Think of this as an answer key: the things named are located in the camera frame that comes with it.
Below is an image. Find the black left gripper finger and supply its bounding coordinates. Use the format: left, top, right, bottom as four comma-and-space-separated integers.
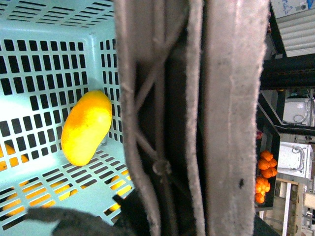
26, 191, 148, 236

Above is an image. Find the yellow mango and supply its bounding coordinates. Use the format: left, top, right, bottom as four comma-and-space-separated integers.
61, 90, 112, 166

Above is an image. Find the brown basket handle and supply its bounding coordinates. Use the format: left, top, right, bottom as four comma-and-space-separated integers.
114, 0, 269, 236

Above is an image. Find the mint green plastic basket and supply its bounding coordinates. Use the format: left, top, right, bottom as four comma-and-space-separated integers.
0, 0, 133, 236

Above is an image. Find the orange tangerine pile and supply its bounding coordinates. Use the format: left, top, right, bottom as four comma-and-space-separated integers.
255, 150, 278, 204

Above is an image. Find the white washing machine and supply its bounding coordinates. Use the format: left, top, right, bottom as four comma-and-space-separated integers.
277, 141, 314, 179

